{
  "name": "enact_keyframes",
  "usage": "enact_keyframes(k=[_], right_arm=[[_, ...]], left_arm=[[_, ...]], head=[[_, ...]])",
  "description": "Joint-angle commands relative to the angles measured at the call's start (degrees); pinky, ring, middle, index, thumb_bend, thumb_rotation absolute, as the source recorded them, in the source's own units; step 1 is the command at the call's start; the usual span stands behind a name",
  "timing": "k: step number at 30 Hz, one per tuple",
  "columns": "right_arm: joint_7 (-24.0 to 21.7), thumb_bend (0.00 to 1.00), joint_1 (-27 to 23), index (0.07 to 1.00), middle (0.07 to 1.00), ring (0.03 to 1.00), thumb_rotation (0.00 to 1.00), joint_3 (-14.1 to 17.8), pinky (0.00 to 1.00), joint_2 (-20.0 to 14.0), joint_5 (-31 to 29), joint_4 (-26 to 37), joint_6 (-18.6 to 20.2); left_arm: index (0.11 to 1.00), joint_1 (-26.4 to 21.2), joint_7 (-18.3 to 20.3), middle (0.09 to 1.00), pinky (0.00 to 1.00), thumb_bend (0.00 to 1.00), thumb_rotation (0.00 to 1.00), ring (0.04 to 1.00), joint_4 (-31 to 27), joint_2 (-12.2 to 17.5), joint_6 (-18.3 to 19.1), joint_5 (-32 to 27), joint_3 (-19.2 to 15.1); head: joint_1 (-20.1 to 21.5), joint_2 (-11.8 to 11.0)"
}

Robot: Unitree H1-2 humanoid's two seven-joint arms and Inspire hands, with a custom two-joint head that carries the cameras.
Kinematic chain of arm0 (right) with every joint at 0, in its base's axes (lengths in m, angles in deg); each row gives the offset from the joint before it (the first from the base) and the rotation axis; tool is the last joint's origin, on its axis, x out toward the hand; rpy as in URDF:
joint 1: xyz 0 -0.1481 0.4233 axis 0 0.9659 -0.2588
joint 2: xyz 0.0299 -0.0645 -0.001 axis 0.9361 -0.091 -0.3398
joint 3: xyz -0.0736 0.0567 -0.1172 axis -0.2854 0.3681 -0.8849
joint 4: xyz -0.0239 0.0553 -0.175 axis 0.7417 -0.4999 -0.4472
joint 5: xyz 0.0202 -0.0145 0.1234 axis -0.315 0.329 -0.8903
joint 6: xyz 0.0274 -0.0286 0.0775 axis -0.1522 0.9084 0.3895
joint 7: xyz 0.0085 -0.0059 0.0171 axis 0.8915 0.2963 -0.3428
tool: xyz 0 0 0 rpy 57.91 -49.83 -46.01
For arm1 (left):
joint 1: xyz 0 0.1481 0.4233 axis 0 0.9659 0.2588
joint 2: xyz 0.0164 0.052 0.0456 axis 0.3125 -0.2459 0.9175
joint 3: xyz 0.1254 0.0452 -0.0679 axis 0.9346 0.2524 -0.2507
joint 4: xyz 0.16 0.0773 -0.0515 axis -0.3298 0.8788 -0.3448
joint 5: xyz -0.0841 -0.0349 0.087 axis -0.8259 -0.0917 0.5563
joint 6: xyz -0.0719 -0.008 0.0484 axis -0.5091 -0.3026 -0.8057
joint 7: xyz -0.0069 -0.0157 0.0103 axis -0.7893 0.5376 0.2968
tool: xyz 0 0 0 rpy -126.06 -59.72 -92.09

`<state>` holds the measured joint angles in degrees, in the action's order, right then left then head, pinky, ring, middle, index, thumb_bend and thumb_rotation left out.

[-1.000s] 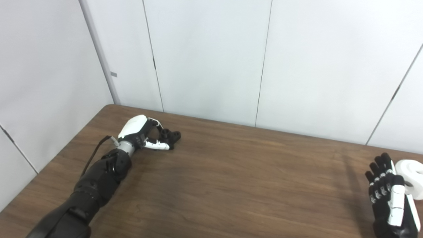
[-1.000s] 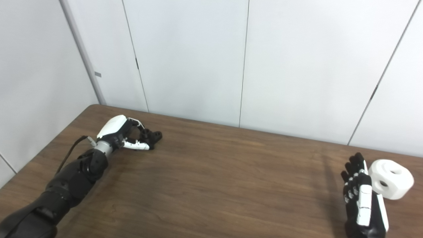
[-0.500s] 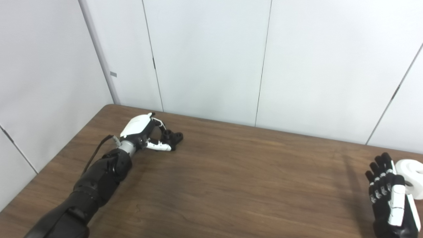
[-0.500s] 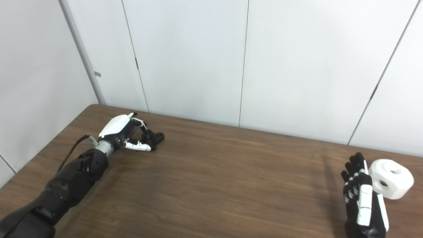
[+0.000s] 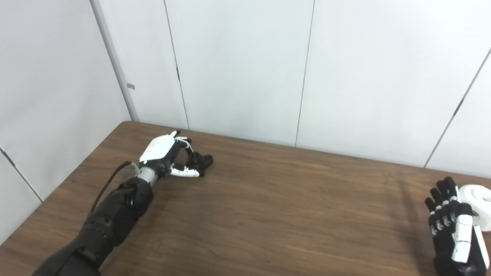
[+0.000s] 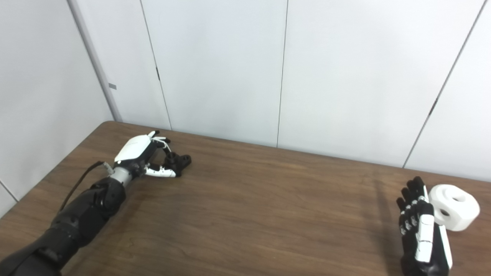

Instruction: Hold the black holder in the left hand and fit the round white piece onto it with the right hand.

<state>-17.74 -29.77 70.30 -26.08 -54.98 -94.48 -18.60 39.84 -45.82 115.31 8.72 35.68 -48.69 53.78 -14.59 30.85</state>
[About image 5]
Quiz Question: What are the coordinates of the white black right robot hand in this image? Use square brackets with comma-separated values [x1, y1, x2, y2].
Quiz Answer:
[424, 176, 491, 276]

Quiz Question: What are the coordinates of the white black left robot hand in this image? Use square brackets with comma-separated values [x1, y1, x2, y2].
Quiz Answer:
[139, 130, 202, 179]

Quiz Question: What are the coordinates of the round white plastic piece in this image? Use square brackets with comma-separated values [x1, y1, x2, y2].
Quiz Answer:
[458, 184, 491, 232]

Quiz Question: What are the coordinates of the black flanged holder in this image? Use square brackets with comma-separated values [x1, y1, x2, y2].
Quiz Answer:
[183, 152, 214, 177]

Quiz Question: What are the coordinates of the grey wall corner trim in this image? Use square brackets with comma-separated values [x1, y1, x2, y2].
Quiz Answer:
[89, 0, 139, 122]

